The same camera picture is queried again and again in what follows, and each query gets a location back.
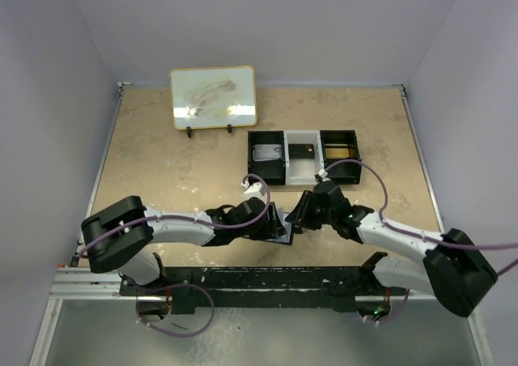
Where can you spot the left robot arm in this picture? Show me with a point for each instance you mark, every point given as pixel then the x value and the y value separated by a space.
pixel 116 237

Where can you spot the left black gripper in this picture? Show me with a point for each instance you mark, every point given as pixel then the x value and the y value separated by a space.
pixel 265 229

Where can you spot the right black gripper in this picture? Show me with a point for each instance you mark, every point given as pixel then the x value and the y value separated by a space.
pixel 300 214

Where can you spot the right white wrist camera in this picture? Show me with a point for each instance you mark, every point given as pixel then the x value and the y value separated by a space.
pixel 321 176

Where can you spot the white board with yellow rim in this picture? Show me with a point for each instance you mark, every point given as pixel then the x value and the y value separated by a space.
pixel 213 98

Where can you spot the black leather card holder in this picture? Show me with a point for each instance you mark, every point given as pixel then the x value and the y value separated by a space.
pixel 276 229

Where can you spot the gold cards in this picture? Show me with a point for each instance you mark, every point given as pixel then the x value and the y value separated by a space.
pixel 339 151

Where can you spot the black white card sorting tray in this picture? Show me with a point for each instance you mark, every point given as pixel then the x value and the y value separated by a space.
pixel 289 172

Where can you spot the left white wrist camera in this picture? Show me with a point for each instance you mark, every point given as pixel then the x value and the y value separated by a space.
pixel 253 188

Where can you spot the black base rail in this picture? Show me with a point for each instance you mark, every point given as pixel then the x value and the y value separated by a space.
pixel 306 287

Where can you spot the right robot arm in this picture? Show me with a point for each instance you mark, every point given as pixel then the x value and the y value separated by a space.
pixel 446 266

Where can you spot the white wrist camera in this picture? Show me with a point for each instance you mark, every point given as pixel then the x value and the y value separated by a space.
pixel 321 176
pixel 253 188

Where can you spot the silver VIP cards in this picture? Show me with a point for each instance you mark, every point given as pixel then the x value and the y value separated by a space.
pixel 267 152

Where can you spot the black VIP cards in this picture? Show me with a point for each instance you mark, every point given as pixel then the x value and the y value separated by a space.
pixel 301 151

